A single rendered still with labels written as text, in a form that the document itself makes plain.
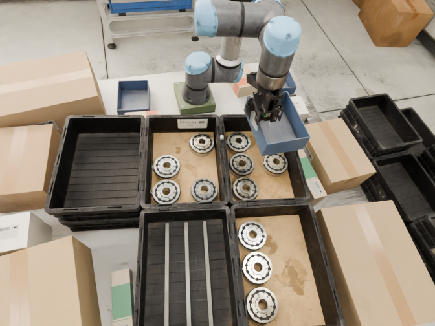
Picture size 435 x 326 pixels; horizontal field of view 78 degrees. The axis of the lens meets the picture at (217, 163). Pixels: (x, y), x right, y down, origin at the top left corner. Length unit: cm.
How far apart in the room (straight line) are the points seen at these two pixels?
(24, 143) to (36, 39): 213
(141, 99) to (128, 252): 78
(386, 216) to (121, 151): 106
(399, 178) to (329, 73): 144
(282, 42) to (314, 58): 260
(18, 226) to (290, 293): 92
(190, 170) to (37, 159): 58
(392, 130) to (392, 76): 143
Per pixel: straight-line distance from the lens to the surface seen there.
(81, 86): 135
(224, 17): 69
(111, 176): 113
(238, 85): 150
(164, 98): 151
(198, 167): 111
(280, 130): 96
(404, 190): 205
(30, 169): 121
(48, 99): 134
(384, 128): 210
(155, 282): 98
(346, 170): 125
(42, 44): 324
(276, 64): 65
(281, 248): 104
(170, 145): 116
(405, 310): 113
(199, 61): 128
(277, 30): 62
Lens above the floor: 180
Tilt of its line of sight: 60 degrees down
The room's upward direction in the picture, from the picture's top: 11 degrees clockwise
